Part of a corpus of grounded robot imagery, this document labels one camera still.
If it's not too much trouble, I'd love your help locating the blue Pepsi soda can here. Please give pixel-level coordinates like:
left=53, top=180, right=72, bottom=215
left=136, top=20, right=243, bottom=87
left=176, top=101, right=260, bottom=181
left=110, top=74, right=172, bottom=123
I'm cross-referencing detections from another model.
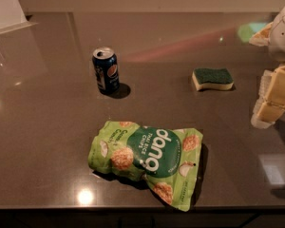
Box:
left=92, top=47, right=120, bottom=95

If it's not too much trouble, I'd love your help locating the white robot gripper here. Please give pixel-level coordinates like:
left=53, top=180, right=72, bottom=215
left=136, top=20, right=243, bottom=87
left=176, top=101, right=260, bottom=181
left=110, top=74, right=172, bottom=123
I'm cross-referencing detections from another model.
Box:
left=249, top=6, right=285, bottom=129

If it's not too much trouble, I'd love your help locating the green and yellow sponge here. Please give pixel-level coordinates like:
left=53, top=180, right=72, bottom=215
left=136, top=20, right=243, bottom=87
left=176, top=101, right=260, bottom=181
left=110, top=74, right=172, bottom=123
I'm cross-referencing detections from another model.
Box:
left=192, top=68, right=234, bottom=91

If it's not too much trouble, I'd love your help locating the green Dang chips bag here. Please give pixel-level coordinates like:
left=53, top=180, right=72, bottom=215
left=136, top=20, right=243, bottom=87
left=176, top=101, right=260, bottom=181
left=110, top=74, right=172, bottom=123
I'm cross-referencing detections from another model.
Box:
left=88, top=121, right=203, bottom=212

